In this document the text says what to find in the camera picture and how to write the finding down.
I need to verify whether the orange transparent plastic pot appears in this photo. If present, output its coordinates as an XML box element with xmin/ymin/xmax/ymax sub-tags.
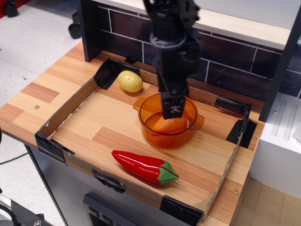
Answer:
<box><xmin>133</xmin><ymin>94</ymin><xmax>205</xmax><ymax>148</ymax></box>

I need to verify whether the cardboard fence with black tape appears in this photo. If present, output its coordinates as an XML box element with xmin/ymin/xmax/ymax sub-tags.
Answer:
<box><xmin>35</xmin><ymin>59</ymin><xmax>254</xmax><ymax>226</ymax></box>

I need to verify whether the white side cabinet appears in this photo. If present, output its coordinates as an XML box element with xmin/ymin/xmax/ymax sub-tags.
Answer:
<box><xmin>250</xmin><ymin>93</ymin><xmax>301</xmax><ymax>198</ymax></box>

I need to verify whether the yellow toy potato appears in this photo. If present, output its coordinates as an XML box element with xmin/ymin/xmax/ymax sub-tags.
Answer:
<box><xmin>117</xmin><ymin>70</ymin><xmax>143</xmax><ymax>93</ymax></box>

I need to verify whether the black control panel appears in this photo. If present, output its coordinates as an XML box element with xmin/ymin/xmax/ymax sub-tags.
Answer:
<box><xmin>82</xmin><ymin>192</ymin><xmax>137</xmax><ymax>226</ymax></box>

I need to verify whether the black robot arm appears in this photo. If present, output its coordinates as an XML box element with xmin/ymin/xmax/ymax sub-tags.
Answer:
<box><xmin>144</xmin><ymin>0</ymin><xmax>202</xmax><ymax>120</ymax></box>

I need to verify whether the black machine part with screw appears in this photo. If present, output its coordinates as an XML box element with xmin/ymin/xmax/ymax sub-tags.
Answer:
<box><xmin>0</xmin><ymin>190</ymin><xmax>52</xmax><ymax>226</ymax></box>

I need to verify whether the dark right shelf post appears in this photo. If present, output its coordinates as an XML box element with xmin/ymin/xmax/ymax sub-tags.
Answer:
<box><xmin>259</xmin><ymin>7</ymin><xmax>301</xmax><ymax>122</ymax></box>

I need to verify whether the black office chair caster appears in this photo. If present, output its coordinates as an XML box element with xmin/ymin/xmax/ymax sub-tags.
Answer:
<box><xmin>68</xmin><ymin>12</ymin><xmax>81</xmax><ymax>39</ymax></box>

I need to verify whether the dark left shelf post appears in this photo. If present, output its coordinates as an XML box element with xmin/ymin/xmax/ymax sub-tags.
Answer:
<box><xmin>77</xmin><ymin>0</ymin><xmax>103</xmax><ymax>62</ymax></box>

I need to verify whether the orange toy carrot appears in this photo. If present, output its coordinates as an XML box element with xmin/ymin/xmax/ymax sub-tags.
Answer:
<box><xmin>152</xmin><ymin>111</ymin><xmax>191</xmax><ymax>149</ymax></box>

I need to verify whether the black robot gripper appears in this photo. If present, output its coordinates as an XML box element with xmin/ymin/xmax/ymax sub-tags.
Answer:
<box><xmin>150</xmin><ymin>28</ymin><xmax>201</xmax><ymax>120</ymax></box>

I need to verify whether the red toy chili pepper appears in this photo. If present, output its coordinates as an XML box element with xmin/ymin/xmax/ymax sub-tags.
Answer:
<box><xmin>111</xmin><ymin>150</ymin><xmax>179</xmax><ymax>185</ymax></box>

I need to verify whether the dark shelf post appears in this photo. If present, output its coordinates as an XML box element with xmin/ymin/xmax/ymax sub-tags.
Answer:
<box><xmin>259</xmin><ymin>7</ymin><xmax>301</xmax><ymax>122</ymax></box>
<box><xmin>77</xmin><ymin>0</ymin><xmax>103</xmax><ymax>62</ymax></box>

